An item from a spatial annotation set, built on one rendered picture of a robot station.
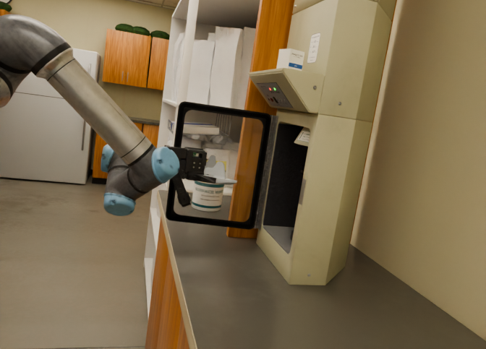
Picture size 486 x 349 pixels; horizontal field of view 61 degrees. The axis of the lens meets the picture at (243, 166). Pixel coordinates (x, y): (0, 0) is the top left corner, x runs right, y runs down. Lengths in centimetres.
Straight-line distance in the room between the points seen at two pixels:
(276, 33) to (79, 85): 73
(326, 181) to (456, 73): 51
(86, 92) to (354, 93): 66
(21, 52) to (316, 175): 73
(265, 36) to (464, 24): 59
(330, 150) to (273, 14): 55
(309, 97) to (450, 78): 49
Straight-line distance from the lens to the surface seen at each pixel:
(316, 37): 119
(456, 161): 131
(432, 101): 142
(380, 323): 111
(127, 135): 94
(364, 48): 114
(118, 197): 102
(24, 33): 95
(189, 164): 111
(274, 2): 145
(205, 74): 239
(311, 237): 115
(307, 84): 107
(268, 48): 143
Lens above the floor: 141
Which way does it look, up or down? 9 degrees down
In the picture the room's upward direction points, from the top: 8 degrees clockwise
